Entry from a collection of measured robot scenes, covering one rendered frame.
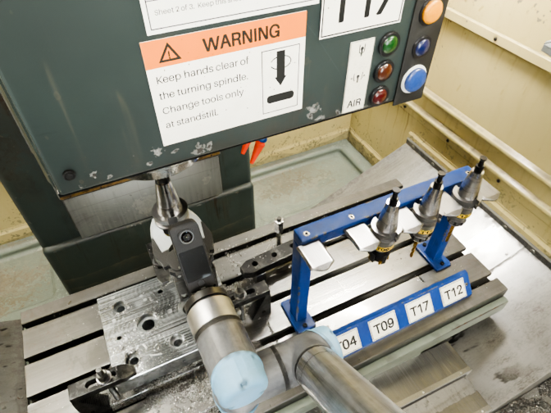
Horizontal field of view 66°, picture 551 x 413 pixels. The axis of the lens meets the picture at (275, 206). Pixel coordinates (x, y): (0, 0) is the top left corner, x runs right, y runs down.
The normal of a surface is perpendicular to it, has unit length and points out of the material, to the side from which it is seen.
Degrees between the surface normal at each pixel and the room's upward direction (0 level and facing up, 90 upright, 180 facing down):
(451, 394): 8
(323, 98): 90
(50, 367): 0
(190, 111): 90
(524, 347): 24
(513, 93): 90
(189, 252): 59
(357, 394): 40
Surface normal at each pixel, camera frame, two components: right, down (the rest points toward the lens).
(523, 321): -0.37, -0.51
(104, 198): 0.43, 0.65
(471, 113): -0.90, 0.31
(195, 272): 0.35, 0.21
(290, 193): 0.00, -0.70
